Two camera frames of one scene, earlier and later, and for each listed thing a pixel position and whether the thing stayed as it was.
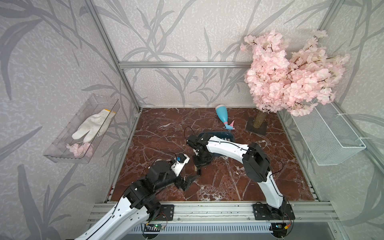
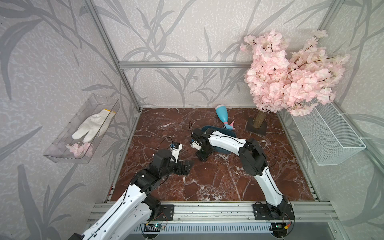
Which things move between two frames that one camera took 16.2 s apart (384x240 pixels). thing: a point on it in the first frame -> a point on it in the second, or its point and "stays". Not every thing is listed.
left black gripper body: (177, 181) -> (177, 170)
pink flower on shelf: (85, 150) stays
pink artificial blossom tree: (294, 82) stays
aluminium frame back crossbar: (186, 65) stays
